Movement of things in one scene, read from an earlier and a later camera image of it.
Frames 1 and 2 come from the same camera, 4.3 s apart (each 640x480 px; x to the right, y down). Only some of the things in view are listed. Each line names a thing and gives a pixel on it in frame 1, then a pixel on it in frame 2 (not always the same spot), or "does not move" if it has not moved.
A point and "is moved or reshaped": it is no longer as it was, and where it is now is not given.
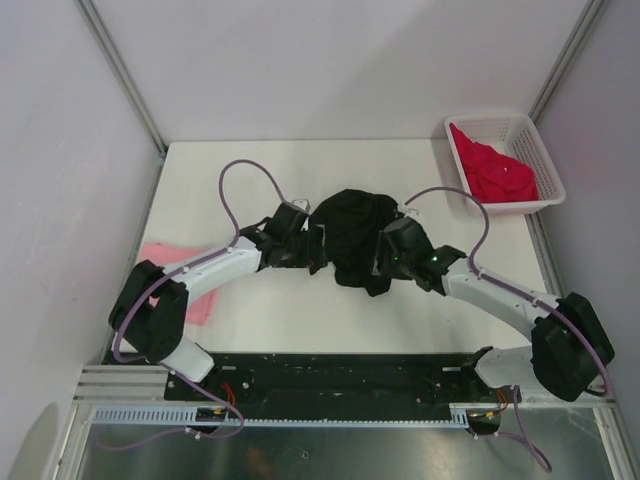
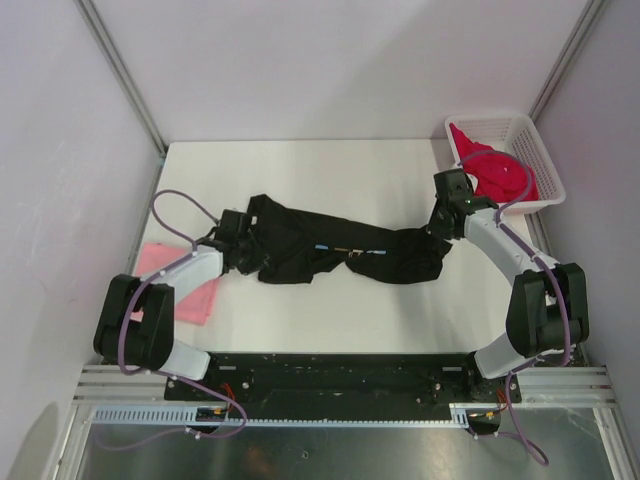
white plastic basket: x=513 y=136 does not move
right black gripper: x=384 y=248 to x=439 y=204
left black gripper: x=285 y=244 to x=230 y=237
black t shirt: x=353 y=221 is moved or reshaped
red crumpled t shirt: x=495 y=177 does not move
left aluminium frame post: x=125 y=73 does not move
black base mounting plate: x=327 y=380 does not move
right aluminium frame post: x=573 y=40 does not move
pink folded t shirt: x=199 y=309 does not move
